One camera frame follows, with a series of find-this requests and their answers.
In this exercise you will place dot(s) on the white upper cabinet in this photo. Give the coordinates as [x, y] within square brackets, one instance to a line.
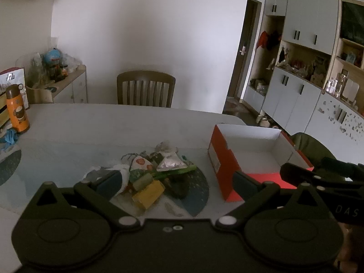
[307, 17]

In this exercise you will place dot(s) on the beige wooden holder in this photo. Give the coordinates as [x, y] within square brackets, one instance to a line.
[39, 95]

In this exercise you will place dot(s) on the orange thermos bottle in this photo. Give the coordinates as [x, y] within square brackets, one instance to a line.
[17, 113]

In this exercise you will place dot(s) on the grey crumpled wrapper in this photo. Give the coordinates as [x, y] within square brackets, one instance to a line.
[166, 146]

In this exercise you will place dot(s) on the white lower cabinet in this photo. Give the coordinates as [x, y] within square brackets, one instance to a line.
[290, 99]

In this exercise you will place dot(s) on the red cardboard box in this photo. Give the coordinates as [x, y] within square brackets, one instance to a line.
[256, 148]

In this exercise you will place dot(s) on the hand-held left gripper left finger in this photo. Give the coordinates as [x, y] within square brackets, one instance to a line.
[109, 183]

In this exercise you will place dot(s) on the row of shelf ornaments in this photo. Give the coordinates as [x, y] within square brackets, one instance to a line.
[301, 65]

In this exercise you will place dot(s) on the red white printed box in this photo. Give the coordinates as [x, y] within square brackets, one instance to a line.
[12, 75]

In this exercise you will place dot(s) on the blue globe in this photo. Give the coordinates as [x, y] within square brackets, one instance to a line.
[52, 56]

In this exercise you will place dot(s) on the silver snack packet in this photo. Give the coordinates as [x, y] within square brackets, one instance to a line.
[170, 163]

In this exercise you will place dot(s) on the white cabinet with stickers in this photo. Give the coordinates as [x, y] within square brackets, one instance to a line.
[327, 119]

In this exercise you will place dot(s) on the clear plastic bag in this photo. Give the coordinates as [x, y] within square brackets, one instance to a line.
[72, 62]

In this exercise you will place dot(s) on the person's right hand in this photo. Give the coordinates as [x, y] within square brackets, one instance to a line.
[355, 241]

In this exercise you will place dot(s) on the white wooden sideboard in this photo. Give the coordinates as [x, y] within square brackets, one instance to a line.
[78, 86]

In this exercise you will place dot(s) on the red hanging garment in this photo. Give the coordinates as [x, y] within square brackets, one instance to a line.
[263, 39]

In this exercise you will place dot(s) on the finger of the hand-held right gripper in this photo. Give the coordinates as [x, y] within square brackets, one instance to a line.
[293, 172]
[341, 167]

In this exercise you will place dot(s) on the brown striped white toy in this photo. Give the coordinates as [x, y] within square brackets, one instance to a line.
[129, 157]

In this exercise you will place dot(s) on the dark blackboard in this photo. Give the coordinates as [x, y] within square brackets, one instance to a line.
[352, 22]

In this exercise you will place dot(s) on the yellow block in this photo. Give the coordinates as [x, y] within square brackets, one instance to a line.
[148, 194]

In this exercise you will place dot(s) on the brown door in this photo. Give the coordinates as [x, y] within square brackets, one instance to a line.
[247, 34]

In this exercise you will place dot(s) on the pale slipper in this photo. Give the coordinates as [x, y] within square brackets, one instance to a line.
[263, 121]

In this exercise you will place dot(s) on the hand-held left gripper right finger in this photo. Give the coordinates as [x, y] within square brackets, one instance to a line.
[246, 184]

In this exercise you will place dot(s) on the brown wooden chair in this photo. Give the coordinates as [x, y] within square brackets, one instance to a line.
[145, 75]

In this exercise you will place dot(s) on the blue cloth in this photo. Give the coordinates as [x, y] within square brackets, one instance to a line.
[10, 136]

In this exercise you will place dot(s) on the green plastic toy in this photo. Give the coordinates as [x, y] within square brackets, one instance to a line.
[176, 171]

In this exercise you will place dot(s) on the white tissue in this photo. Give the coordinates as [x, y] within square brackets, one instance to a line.
[123, 169]

